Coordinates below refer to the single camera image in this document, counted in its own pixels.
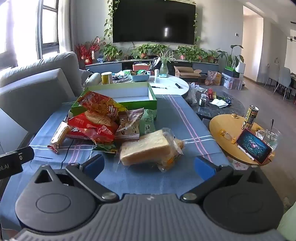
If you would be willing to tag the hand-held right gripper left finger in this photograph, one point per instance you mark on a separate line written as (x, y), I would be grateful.
(94, 165)

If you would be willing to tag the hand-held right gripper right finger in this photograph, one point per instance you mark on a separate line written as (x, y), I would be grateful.
(203, 166)

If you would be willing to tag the dark green snack packet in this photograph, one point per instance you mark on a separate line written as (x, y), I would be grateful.
(106, 148)

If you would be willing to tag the red snack bag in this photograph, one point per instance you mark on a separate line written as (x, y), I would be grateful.
(92, 126)

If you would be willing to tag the long wafer biscuit packet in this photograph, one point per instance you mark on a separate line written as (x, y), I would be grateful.
(59, 135)

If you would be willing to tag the brown and white snack packet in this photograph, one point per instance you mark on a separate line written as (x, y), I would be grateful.
(128, 125)

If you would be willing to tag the sliced bread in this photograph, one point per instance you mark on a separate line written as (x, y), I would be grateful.
(145, 148)

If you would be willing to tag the orange-red printed snack bag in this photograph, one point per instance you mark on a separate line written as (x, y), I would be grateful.
(99, 103)

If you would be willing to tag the light green snack packet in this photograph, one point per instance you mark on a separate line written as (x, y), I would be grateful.
(148, 122)

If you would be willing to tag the green cardboard tray box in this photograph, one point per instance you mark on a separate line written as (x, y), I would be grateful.
(152, 92)

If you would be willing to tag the yellow round side table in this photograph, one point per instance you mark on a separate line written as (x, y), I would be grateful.
(222, 125)

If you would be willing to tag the smartphone in red case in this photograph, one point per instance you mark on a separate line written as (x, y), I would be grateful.
(252, 146)

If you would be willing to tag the dark marble round table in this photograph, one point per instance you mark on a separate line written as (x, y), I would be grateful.
(231, 107)

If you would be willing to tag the crumpled white tissue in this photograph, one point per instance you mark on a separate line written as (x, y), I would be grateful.
(218, 102)

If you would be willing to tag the small glass jar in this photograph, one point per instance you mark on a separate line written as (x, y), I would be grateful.
(202, 100)

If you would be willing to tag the black and yellow drink can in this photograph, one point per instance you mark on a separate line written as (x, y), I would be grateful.
(251, 117)

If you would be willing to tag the grey sofa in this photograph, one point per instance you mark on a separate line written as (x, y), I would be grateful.
(34, 92)

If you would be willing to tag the small red box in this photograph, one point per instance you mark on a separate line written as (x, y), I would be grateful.
(211, 94)

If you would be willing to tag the clear drinking glass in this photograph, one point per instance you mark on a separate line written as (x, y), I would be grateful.
(270, 138)

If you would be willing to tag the crumpled clear plastic bag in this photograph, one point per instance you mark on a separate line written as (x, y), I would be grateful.
(192, 92)

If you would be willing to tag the metal spoon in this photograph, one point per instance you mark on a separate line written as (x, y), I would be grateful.
(272, 124)

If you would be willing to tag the black marker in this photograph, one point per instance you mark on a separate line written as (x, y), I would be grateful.
(178, 85)

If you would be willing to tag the white cushion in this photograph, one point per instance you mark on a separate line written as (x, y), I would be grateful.
(93, 80)

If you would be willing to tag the yellow tin canister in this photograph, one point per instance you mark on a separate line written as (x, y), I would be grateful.
(106, 78)

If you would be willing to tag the clear plastic storage bin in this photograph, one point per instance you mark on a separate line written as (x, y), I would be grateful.
(231, 82)

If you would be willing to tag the black pen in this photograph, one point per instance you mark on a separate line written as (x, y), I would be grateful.
(159, 87)

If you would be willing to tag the grey cushion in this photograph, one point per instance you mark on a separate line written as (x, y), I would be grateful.
(84, 75)

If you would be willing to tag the pile of small packets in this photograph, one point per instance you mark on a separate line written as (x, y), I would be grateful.
(120, 77)

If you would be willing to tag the white round table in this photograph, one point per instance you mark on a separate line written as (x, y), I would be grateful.
(166, 81)

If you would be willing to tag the open brown cardboard box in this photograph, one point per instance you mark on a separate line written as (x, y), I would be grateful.
(185, 74)

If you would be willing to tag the blue plastic basket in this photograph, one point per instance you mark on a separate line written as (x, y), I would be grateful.
(140, 78)

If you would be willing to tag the teal wipes pack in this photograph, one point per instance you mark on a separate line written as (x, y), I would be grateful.
(163, 75)

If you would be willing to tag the grey television console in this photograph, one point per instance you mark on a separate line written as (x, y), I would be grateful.
(111, 67)

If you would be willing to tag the dark box with green lid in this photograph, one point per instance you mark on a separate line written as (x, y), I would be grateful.
(230, 69)

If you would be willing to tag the light green garment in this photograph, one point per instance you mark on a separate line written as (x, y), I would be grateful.
(288, 222)

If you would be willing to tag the small white bottle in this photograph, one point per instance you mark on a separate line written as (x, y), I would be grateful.
(156, 73)

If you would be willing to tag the spider plant in glass vase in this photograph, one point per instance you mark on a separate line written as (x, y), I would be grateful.
(163, 68)

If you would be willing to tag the orange storage box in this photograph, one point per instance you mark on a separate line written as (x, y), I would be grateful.
(141, 67)

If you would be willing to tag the tall broad-leaf floor plant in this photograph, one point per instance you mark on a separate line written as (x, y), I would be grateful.
(231, 58)

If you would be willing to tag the row of potted green plants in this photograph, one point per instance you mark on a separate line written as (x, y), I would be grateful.
(111, 52)

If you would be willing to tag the grey dining chair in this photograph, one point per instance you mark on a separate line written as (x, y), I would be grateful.
(271, 74)
(285, 78)

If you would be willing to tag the red berry branch decoration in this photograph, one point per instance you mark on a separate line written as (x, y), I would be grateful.
(87, 48)

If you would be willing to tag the short hanging vine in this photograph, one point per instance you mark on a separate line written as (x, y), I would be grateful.
(196, 38)

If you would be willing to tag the black-framed window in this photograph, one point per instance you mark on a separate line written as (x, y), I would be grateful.
(47, 23)

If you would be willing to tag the sheer white curtain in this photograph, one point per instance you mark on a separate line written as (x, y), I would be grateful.
(66, 25)

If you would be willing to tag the long hanging vine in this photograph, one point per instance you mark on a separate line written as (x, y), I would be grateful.
(108, 23)

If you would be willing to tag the wall-mounted black television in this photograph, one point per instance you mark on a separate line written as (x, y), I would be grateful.
(152, 20)

